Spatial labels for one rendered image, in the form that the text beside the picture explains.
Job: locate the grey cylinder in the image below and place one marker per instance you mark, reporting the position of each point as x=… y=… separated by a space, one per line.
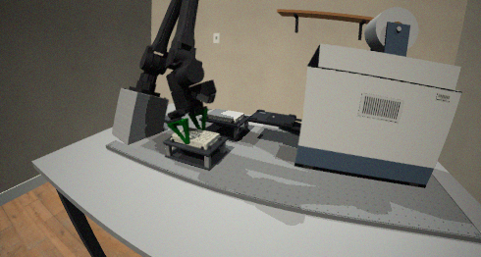
x=375 y=31

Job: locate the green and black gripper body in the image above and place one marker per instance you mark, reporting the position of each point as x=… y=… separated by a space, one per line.
x=177 y=115

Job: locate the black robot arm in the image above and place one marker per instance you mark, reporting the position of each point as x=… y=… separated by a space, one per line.
x=187 y=69

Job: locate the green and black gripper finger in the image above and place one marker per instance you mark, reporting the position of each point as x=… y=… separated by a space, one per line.
x=204 y=116
x=184 y=123

